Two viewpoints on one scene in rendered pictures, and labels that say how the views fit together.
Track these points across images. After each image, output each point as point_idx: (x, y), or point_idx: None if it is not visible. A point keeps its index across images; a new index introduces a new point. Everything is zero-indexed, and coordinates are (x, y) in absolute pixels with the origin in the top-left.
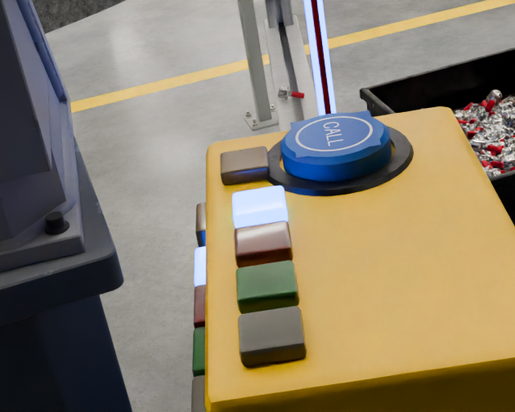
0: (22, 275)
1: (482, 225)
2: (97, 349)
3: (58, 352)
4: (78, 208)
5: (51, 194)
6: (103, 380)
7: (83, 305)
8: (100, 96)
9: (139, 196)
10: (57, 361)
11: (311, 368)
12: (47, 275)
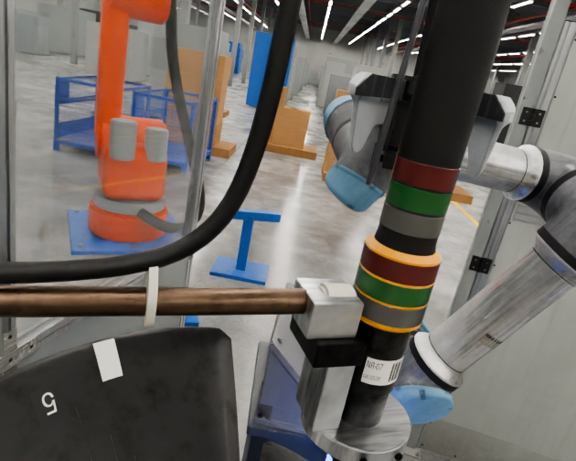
0: (251, 411)
1: None
2: (261, 451)
3: (253, 435)
4: (269, 423)
5: (268, 412)
6: (258, 457)
7: (262, 439)
8: None
9: None
10: (252, 436)
11: None
12: (249, 414)
